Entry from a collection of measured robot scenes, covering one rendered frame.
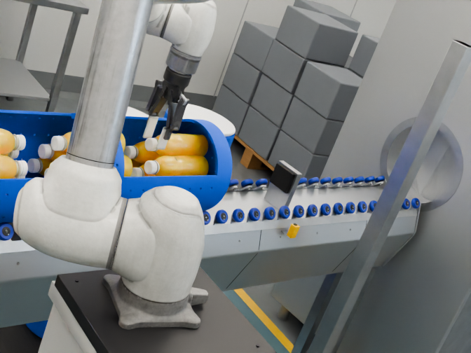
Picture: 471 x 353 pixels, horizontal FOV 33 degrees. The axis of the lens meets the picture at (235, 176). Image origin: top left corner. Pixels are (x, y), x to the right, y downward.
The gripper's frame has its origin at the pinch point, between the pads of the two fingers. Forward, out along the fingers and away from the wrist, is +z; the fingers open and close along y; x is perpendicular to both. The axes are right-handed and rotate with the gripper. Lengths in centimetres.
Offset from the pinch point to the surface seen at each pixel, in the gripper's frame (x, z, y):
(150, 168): 3.9, 7.7, -6.6
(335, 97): -265, 33, 139
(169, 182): 2.8, 7.7, -14.5
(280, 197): -64, 21, -2
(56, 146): 32.7, 4.3, -1.1
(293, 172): -64, 11, -3
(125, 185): 17.6, 8.6, -14.6
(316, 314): -133, 88, 5
